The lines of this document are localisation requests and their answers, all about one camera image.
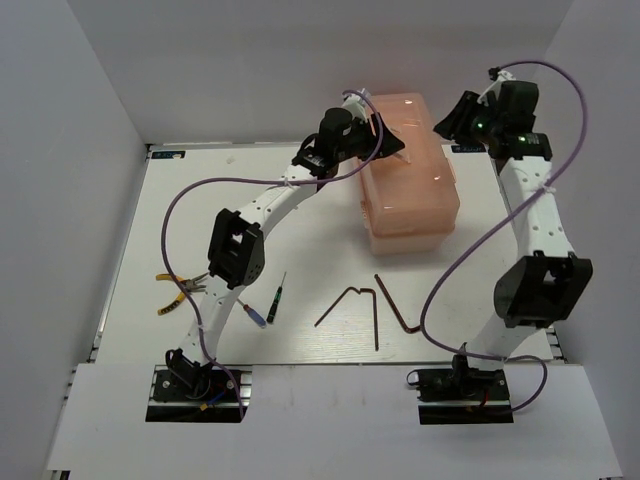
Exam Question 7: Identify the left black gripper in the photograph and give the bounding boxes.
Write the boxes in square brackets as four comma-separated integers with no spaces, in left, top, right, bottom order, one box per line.
[336,112,407,162]

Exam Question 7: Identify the pink plastic toolbox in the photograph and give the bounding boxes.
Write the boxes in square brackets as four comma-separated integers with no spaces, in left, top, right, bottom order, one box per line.
[358,93,460,255]

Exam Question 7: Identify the purple cable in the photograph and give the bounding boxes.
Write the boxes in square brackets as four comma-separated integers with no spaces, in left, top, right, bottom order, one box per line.
[162,89,385,420]
[419,60,588,412]

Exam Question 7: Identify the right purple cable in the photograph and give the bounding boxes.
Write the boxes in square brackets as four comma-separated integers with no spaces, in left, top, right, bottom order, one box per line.
[419,60,588,412]

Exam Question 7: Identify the long brown hex key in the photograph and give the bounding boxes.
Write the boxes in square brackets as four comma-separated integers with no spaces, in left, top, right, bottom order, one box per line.
[368,289,380,352]

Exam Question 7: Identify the bent brown hex key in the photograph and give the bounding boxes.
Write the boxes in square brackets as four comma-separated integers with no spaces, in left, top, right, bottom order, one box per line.
[314,285,374,329]

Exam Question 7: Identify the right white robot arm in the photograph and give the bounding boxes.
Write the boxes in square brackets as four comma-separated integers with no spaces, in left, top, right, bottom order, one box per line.
[434,79,593,399]

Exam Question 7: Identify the blue table label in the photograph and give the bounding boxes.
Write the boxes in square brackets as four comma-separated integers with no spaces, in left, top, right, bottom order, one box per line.
[151,150,186,159]
[451,145,486,153]

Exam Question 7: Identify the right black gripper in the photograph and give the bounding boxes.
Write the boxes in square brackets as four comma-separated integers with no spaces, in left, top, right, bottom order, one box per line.
[434,91,504,150]

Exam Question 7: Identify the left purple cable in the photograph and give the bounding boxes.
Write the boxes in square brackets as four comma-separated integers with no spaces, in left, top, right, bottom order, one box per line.
[162,89,385,420]

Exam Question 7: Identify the blue handled screwdriver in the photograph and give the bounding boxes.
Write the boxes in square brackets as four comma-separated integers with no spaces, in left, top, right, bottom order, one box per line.
[236,299,267,328]

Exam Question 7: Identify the right blue table label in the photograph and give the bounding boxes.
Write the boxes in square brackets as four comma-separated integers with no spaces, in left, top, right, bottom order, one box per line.
[451,145,486,153]

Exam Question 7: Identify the black green screwdriver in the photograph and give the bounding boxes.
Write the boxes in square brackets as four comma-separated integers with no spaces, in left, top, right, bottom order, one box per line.
[266,272,287,324]

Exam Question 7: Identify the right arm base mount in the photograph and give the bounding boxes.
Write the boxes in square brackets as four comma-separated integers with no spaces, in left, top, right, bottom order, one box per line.
[406,367,514,426]

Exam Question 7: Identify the yellow side cutter pliers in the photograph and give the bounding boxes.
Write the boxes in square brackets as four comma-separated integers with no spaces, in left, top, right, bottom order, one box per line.
[157,273,208,316]

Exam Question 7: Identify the short-leg brown hex key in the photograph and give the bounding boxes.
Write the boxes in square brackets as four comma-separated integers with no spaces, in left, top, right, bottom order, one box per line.
[373,274,420,335]

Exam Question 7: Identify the left blue table label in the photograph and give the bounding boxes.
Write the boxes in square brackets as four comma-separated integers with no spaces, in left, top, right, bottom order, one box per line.
[151,150,186,159]

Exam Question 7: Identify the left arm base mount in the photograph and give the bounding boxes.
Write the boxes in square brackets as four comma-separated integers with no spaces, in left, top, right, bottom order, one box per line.
[145,367,252,424]

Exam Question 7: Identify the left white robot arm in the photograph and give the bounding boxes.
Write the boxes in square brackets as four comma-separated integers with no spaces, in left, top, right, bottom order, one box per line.
[166,104,404,399]

